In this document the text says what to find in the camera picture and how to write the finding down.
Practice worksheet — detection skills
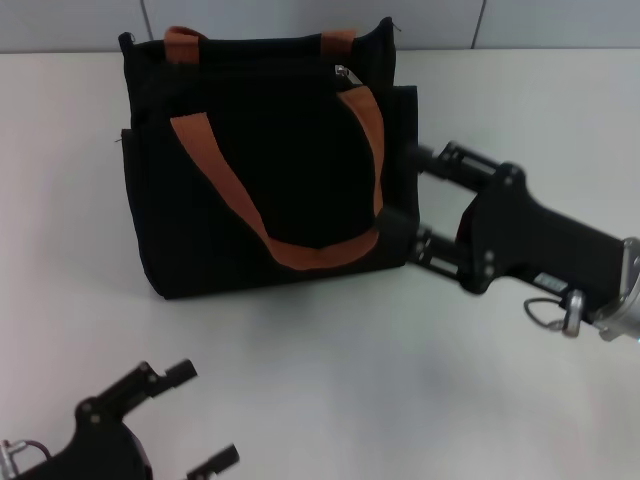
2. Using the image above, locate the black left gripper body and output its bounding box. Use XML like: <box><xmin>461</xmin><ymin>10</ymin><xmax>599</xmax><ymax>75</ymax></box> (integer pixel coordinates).
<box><xmin>18</xmin><ymin>397</ymin><xmax>152</xmax><ymax>480</ymax></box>

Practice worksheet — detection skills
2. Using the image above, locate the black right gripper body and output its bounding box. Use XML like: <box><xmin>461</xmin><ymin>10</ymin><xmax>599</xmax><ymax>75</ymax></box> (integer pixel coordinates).
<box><xmin>456</xmin><ymin>162</ymin><xmax>627</xmax><ymax>322</ymax></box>

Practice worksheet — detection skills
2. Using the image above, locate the silver zipper pull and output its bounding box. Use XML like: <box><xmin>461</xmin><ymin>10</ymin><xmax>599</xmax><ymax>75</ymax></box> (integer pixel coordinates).
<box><xmin>333</xmin><ymin>63</ymin><xmax>364</xmax><ymax>90</ymax></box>

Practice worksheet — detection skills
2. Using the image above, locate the black bag with brown handles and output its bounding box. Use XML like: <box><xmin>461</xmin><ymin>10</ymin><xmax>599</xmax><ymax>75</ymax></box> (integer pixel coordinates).
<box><xmin>110</xmin><ymin>17</ymin><xmax>420</xmax><ymax>303</ymax></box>

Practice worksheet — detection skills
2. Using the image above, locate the right gripper cable with plug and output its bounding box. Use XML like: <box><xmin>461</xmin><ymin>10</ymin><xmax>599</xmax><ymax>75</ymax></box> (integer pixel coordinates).
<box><xmin>523</xmin><ymin>289</ymin><xmax>587</xmax><ymax>338</ymax></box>

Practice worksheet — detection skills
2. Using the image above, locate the gripper cable with plug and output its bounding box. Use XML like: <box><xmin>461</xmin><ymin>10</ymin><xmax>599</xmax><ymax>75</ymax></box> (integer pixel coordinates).
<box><xmin>523</xmin><ymin>289</ymin><xmax>587</xmax><ymax>338</ymax></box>
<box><xmin>0</xmin><ymin>437</ymin><xmax>51</xmax><ymax>469</ymax></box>

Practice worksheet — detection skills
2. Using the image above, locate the left gripper cable with plug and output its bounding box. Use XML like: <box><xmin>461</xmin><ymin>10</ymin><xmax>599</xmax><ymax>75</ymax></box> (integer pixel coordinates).
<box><xmin>0</xmin><ymin>437</ymin><xmax>51</xmax><ymax>469</ymax></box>

